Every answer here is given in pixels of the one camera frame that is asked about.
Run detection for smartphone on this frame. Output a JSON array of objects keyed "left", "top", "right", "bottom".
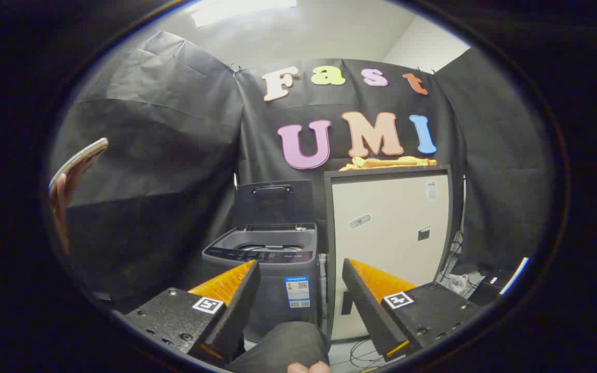
[{"left": 49, "top": 137, "right": 109, "bottom": 197}]

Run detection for person's dark trouser leg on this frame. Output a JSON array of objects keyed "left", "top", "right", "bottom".
[{"left": 223, "top": 321, "right": 332, "bottom": 373}]

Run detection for crumpled clear plastic bag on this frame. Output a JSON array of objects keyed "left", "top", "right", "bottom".
[{"left": 446, "top": 275, "right": 473, "bottom": 296}]

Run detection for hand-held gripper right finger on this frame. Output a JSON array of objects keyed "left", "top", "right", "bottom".
[{"left": 342, "top": 258, "right": 480, "bottom": 362}]

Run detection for grey drain hose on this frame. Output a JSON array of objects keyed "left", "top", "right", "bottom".
[{"left": 318, "top": 253, "right": 329, "bottom": 322}]

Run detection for beige cabinet with dark frame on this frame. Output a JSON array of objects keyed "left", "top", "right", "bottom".
[{"left": 323, "top": 165, "right": 453, "bottom": 342}]

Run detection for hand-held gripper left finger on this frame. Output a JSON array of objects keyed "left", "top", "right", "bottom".
[{"left": 113, "top": 259, "right": 261, "bottom": 363}]

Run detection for black box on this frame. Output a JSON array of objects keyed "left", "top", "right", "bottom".
[{"left": 468, "top": 268, "right": 511, "bottom": 306}]

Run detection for hanging black cables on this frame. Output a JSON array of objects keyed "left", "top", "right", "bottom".
[{"left": 441, "top": 228, "right": 466, "bottom": 280}]

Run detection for black backdrop cloth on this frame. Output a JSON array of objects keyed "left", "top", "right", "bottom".
[{"left": 50, "top": 31, "right": 556, "bottom": 311}]

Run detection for grey washing machine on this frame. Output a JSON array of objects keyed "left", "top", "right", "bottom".
[{"left": 202, "top": 223, "right": 325, "bottom": 342}]

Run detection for orange polo shirt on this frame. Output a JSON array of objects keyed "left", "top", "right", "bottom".
[{"left": 339, "top": 155, "right": 437, "bottom": 171}]

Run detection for floor cables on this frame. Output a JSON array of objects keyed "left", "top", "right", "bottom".
[{"left": 349, "top": 339, "right": 399, "bottom": 371}]

